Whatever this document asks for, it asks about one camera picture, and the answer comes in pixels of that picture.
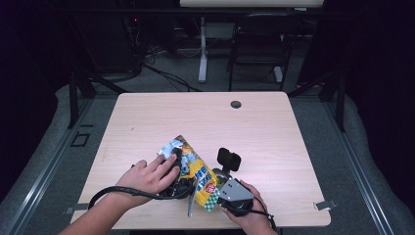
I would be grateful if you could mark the black metal stand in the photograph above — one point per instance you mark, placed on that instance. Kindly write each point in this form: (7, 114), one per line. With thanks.
(73, 98)
(341, 104)

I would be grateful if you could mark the clear jar with black lid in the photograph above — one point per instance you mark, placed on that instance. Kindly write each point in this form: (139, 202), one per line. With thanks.
(228, 160)

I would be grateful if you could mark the grey tape strip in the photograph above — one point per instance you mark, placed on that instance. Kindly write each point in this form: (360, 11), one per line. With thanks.
(326, 205)
(76, 208)

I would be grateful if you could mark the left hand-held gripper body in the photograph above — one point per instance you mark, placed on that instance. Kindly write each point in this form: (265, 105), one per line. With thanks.
(182, 187)

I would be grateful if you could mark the black computer tower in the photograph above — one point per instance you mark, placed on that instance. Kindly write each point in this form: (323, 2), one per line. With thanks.
(107, 42)

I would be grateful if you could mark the white desk top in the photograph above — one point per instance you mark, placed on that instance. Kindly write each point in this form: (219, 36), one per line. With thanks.
(251, 3)

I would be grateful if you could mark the white desk leg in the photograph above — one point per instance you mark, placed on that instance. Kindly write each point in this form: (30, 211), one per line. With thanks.
(203, 58)

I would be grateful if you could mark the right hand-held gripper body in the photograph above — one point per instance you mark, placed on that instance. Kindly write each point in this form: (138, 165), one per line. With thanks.
(235, 192)

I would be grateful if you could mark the person's right hand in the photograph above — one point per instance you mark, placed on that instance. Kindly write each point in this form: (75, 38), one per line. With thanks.
(254, 220)

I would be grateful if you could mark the person's left hand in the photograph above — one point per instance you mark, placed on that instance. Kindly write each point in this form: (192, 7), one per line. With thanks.
(147, 181)

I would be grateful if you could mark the black folding chair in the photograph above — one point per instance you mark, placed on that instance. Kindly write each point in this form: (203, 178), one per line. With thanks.
(261, 39)

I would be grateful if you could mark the yellow spout pouch green cap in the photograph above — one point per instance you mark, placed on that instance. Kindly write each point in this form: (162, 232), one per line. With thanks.
(199, 169)

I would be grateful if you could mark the aluminium floor rail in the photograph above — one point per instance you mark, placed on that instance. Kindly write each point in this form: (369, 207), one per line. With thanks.
(45, 176)
(362, 176)

